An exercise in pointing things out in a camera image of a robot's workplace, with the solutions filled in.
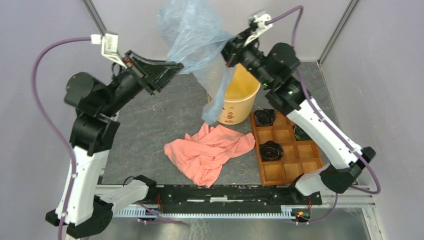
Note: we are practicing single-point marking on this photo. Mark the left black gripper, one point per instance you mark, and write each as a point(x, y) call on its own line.
point(152, 74)

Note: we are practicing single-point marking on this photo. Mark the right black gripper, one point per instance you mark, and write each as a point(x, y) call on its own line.
point(232, 52)

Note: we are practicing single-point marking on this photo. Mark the blue plastic trash bag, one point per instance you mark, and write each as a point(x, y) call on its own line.
point(194, 32)

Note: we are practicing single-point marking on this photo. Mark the yellow trash bin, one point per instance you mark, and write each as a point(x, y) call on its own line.
point(231, 93)

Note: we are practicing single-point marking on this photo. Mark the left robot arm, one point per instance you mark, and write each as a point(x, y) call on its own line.
point(92, 136)

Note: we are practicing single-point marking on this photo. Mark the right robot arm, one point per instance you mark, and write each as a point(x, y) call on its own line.
point(287, 93)

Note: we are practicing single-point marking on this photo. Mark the black rolled sock top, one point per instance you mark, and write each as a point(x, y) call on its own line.
point(265, 117)

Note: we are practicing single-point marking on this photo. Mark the pink cloth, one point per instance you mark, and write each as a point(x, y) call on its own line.
point(200, 157)

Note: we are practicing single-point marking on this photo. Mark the orange compartment tray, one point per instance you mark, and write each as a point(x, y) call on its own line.
point(298, 156)

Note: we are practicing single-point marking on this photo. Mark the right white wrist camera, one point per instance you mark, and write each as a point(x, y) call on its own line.
point(257, 25)

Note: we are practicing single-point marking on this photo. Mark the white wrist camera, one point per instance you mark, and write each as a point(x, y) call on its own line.
point(257, 25)
point(109, 47)

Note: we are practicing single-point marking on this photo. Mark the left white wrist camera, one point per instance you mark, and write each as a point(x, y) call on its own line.
point(109, 47)

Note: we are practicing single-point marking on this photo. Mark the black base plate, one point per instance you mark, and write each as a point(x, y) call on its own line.
point(226, 199)

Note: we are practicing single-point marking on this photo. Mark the aluminium frame rail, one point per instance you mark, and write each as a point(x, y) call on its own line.
point(351, 199)

